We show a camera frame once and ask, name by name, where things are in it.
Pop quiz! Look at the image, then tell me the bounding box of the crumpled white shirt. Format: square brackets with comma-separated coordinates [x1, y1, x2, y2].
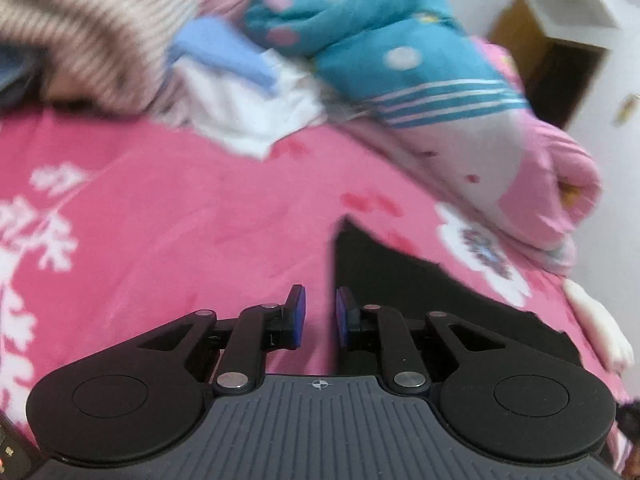
[150, 50, 328, 161]

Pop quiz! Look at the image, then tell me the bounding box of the white folded towel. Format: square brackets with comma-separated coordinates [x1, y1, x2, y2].
[565, 277, 636, 371]

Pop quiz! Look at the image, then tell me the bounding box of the light blue cloth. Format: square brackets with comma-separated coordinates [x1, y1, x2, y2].
[170, 17, 278, 93]

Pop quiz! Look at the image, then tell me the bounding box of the black printed t-shirt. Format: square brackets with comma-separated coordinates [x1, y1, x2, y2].
[330, 215, 583, 376]

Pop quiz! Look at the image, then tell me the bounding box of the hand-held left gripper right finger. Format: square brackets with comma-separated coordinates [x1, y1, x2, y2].
[336, 286, 506, 396]

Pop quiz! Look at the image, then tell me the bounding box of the beige checkered cloth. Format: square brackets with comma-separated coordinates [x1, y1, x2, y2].
[0, 0, 206, 113]

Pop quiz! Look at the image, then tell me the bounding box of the pink floral blanket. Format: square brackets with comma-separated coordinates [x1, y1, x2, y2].
[0, 105, 631, 471]

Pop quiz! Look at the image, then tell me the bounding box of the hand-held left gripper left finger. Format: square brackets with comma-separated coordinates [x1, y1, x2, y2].
[137, 284, 307, 396]

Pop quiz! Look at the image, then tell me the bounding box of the wooden door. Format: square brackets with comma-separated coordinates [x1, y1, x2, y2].
[487, 0, 608, 131]

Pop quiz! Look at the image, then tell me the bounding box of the pink and blue quilt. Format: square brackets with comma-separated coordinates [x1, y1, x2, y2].
[200, 0, 603, 276]

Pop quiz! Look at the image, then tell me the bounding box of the yellow hanging wall item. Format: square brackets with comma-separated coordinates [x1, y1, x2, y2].
[614, 92, 640, 126]

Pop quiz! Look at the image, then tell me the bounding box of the blue denim cloth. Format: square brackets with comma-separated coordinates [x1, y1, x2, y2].
[0, 45, 43, 108]

